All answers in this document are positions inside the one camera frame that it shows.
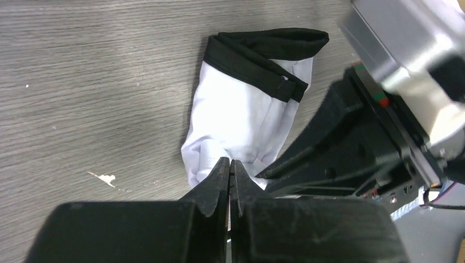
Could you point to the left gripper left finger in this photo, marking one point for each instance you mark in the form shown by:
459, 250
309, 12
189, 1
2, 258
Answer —
191, 229

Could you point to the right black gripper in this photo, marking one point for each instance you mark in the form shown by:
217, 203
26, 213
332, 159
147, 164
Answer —
361, 142

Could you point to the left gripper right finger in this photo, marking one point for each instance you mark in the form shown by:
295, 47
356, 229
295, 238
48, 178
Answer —
266, 229

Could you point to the white black-trimmed underwear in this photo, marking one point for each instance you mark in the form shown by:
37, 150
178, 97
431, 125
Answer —
250, 87

